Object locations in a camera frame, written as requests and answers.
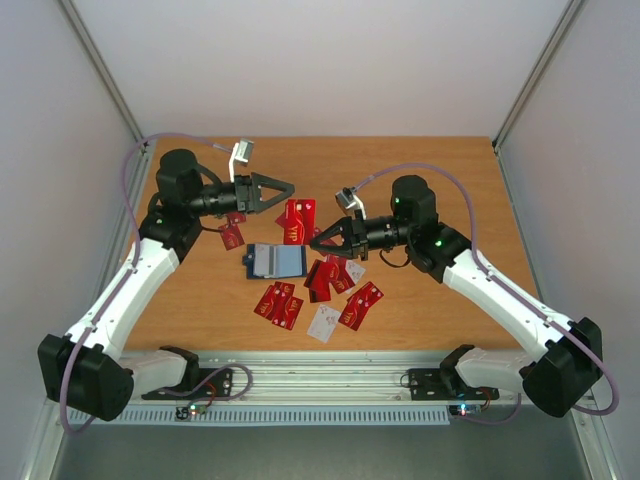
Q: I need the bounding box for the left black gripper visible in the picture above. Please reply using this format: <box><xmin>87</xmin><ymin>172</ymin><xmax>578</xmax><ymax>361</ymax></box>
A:
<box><xmin>189</xmin><ymin>173</ymin><xmax>296</xmax><ymax>217</ymax></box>

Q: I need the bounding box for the blue leather card holder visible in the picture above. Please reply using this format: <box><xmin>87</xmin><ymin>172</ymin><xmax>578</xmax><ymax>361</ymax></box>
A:
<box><xmin>242</xmin><ymin>243</ymin><xmax>308</xmax><ymax>279</ymax></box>

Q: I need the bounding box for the white card bottom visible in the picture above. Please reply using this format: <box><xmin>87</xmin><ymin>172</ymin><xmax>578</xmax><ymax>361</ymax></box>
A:
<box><xmin>307</xmin><ymin>304</ymin><xmax>341</xmax><ymax>343</ymax></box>

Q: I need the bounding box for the white card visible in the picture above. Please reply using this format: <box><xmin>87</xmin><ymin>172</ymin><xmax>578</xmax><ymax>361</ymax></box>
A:
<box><xmin>345</xmin><ymin>260</ymin><xmax>366</xmax><ymax>284</ymax></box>
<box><xmin>307</xmin><ymin>304</ymin><xmax>341</xmax><ymax>343</ymax></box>

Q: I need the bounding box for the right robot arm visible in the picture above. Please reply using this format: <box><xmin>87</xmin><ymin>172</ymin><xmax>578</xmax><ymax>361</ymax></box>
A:
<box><xmin>310</xmin><ymin>175</ymin><xmax>604</xmax><ymax>418</ymax></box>

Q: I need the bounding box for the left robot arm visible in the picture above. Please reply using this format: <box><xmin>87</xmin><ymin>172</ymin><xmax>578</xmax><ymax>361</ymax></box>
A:
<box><xmin>37</xmin><ymin>149</ymin><xmax>295</xmax><ymax>426</ymax></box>

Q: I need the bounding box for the red card magnetic stripe back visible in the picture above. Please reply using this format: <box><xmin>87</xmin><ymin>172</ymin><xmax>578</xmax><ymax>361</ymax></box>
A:
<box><xmin>275</xmin><ymin>213</ymin><xmax>286</xmax><ymax>228</ymax></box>

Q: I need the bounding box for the white card under stack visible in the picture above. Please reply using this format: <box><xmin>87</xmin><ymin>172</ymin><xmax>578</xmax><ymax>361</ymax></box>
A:
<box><xmin>345</xmin><ymin>260</ymin><xmax>366</xmax><ymax>284</ymax></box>

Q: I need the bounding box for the dark red stripe card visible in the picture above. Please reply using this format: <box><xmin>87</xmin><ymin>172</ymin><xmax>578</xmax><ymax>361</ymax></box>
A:
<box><xmin>304</xmin><ymin>260</ymin><xmax>336</xmax><ymax>292</ymax></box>

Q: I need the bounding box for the red card near left gripper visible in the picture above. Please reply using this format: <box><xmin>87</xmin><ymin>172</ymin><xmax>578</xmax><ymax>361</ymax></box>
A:
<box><xmin>220</xmin><ymin>213</ymin><xmax>246</xmax><ymax>251</ymax></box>

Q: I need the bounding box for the red stripe card lower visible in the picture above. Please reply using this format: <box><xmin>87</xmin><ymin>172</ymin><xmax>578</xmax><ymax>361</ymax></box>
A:
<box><xmin>309</xmin><ymin>289</ymin><xmax>331</xmax><ymax>303</ymax></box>

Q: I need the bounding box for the red VIP card right stack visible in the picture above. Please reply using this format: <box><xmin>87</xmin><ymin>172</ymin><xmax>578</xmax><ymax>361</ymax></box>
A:
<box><xmin>338</xmin><ymin>281</ymin><xmax>384</xmax><ymax>331</ymax></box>

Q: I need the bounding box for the right controller board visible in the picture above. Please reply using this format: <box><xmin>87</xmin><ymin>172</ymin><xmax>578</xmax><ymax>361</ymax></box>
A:
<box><xmin>449</xmin><ymin>403</ymin><xmax>487</xmax><ymax>417</ymax></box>

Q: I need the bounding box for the controller board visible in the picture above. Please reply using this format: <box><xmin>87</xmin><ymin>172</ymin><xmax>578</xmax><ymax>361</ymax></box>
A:
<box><xmin>449</xmin><ymin>403</ymin><xmax>487</xmax><ymax>417</ymax></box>
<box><xmin>174</xmin><ymin>404</ymin><xmax>208</xmax><ymax>421</ymax></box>

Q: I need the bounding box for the left controller board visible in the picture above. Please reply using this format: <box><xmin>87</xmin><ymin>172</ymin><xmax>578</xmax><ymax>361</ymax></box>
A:
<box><xmin>174</xmin><ymin>404</ymin><xmax>208</xmax><ymax>421</ymax></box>

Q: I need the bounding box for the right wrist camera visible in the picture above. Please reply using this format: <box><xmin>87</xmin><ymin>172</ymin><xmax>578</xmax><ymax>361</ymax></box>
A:
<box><xmin>335</xmin><ymin>187</ymin><xmax>367</xmax><ymax>219</ymax></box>

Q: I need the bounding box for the left aluminium corner post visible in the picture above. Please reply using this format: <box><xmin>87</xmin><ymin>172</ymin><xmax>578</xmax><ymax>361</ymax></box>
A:
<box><xmin>56</xmin><ymin>0</ymin><xmax>150</xmax><ymax>151</ymax></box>

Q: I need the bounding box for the aluminium corner post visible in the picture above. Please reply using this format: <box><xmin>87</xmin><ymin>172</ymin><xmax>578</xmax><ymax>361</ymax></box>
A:
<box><xmin>56</xmin><ymin>0</ymin><xmax>150</xmax><ymax>151</ymax></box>
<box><xmin>492</xmin><ymin>0</ymin><xmax>589</xmax><ymax>151</ymax></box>

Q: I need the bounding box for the aluminium rail frame front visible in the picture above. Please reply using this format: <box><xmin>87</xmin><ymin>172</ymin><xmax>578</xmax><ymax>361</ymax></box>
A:
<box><xmin>44</xmin><ymin>349</ymin><xmax>596</xmax><ymax>406</ymax></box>

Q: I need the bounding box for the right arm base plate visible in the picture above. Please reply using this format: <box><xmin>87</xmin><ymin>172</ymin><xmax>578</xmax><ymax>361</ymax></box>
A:
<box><xmin>400</xmin><ymin>368</ymin><xmax>500</xmax><ymax>401</ymax></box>

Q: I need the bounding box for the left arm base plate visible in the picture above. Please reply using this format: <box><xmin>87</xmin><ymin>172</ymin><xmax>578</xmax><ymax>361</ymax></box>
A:
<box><xmin>142</xmin><ymin>367</ymin><xmax>233</xmax><ymax>401</ymax></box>

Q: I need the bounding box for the grey slotted cable duct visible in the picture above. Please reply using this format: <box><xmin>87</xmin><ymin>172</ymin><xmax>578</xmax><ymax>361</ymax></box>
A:
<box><xmin>66</xmin><ymin>407</ymin><xmax>451</xmax><ymax>428</ymax></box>

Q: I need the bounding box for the right aluminium corner post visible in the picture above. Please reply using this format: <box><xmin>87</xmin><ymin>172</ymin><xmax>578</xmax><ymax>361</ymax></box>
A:
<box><xmin>492</xmin><ymin>0</ymin><xmax>589</xmax><ymax>151</ymax></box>

